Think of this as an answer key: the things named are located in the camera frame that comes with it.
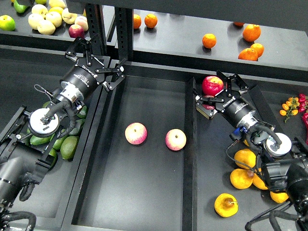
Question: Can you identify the cherry tomato bunch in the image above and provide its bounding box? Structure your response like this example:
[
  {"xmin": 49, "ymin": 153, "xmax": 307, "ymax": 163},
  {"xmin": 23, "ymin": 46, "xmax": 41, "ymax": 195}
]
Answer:
[{"xmin": 279, "ymin": 97, "xmax": 300, "ymax": 123}]

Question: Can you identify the dark red apple on shelf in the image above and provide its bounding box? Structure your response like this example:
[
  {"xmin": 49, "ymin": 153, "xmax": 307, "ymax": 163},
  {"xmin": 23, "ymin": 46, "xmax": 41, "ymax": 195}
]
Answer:
[{"xmin": 68, "ymin": 24, "xmax": 85, "ymax": 39}]

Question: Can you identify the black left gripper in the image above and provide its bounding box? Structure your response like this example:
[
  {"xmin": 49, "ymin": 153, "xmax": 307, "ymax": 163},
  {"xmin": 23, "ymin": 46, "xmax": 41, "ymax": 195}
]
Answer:
[{"xmin": 60, "ymin": 37, "xmax": 127, "ymax": 102}]

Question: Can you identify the orange behind post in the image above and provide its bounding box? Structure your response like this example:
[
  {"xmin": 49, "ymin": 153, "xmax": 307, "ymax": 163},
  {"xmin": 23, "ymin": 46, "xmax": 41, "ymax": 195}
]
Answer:
[{"xmin": 133, "ymin": 14, "xmax": 142, "ymax": 29}]

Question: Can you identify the black tray divider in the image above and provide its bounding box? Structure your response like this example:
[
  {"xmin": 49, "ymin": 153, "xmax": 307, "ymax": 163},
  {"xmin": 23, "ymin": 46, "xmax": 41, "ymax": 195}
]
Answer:
[{"xmin": 181, "ymin": 78, "xmax": 197, "ymax": 231}]

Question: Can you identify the pink apple left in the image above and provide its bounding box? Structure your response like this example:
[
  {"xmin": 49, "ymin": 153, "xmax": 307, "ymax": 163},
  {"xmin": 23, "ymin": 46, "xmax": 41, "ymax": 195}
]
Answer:
[{"xmin": 125, "ymin": 122, "xmax": 147, "ymax": 145}]

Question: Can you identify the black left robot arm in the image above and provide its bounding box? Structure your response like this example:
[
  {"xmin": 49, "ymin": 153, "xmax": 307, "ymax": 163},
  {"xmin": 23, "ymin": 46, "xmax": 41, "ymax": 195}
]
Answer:
[{"xmin": 0, "ymin": 37, "xmax": 124, "ymax": 231}]

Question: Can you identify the orange on shelf centre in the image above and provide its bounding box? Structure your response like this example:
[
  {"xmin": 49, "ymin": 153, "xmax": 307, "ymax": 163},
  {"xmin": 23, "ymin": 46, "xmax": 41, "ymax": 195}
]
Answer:
[{"xmin": 202, "ymin": 33, "xmax": 217, "ymax": 49}]

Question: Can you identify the yellow pear lower right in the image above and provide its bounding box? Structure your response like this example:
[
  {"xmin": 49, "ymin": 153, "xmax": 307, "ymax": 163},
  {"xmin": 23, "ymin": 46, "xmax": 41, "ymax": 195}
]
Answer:
[{"xmin": 270, "ymin": 192, "xmax": 289, "ymax": 204}]

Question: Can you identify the orange right lower pair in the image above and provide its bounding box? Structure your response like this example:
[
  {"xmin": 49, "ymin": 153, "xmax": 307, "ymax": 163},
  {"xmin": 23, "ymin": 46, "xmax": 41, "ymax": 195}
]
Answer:
[{"xmin": 238, "ymin": 43, "xmax": 264, "ymax": 61}]

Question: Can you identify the yellow pear lower left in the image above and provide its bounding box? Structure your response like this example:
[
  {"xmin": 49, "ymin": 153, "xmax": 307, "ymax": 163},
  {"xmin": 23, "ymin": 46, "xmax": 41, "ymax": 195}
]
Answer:
[{"xmin": 230, "ymin": 168, "xmax": 254, "ymax": 190}]

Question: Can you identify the large orange right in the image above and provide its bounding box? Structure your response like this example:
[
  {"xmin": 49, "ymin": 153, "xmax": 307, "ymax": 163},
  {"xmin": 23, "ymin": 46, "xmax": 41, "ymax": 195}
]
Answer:
[{"xmin": 242, "ymin": 24, "xmax": 261, "ymax": 42}]

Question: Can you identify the pale yellow pear pile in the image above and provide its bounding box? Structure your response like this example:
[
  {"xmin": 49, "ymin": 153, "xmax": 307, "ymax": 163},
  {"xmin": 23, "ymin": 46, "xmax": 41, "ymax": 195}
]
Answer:
[{"xmin": 28, "ymin": 0, "xmax": 89, "ymax": 35}]

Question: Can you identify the green avocado pile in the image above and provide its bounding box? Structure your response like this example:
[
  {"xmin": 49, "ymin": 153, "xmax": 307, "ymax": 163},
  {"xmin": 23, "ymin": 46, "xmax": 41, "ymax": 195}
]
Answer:
[{"xmin": 27, "ymin": 101, "xmax": 88, "ymax": 160}]

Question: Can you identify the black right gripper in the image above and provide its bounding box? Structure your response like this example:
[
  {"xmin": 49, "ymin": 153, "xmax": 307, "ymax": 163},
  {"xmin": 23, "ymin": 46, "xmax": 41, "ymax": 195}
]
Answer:
[{"xmin": 193, "ymin": 70, "xmax": 257, "ymax": 128}]

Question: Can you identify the pink apple right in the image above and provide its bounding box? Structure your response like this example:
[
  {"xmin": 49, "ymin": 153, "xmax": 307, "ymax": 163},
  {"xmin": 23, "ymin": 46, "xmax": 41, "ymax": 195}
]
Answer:
[{"xmin": 165, "ymin": 128, "xmax": 187, "ymax": 151}]

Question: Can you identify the yellow pear stem up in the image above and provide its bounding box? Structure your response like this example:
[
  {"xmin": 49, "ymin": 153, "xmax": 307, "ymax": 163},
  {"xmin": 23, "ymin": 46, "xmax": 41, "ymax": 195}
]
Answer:
[{"xmin": 214, "ymin": 193, "xmax": 239, "ymax": 218}]

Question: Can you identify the pink apple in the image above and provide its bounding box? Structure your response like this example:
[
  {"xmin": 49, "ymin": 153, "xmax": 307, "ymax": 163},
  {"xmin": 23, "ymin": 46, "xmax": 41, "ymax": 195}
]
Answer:
[
  {"xmin": 165, "ymin": 128, "xmax": 187, "ymax": 151},
  {"xmin": 125, "ymin": 122, "xmax": 147, "ymax": 145}
]

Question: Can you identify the bright red apple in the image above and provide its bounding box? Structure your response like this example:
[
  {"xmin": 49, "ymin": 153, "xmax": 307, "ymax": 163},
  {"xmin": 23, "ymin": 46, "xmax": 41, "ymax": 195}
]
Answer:
[{"xmin": 202, "ymin": 76, "xmax": 224, "ymax": 96}]

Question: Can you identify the black shelf post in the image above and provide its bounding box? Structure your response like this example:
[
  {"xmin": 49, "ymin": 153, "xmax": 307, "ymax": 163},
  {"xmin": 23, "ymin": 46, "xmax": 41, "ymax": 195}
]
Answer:
[{"xmin": 85, "ymin": 3, "xmax": 134, "ymax": 61}]

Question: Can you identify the green apple on shelf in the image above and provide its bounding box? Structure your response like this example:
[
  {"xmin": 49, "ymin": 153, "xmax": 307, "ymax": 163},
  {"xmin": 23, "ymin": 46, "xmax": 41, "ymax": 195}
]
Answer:
[{"xmin": 0, "ymin": 15, "xmax": 15, "ymax": 31}]

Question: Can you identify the yellow pear lower middle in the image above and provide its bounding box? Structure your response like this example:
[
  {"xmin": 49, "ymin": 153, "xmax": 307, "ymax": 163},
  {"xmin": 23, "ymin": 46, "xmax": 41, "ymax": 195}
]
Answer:
[{"xmin": 252, "ymin": 173, "xmax": 268, "ymax": 190}]

